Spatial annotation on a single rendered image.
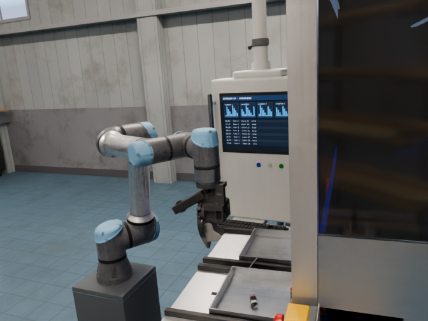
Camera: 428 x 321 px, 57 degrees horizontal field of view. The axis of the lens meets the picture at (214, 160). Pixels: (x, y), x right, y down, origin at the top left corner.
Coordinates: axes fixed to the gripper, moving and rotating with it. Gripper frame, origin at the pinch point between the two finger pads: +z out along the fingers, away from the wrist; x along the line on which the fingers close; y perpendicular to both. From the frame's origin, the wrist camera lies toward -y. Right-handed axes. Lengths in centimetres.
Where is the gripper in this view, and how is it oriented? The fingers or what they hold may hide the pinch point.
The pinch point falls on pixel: (206, 243)
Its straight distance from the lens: 122.2
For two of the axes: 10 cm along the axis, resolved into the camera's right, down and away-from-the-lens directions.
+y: 9.4, 0.2, -3.3
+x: 3.3, -2.4, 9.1
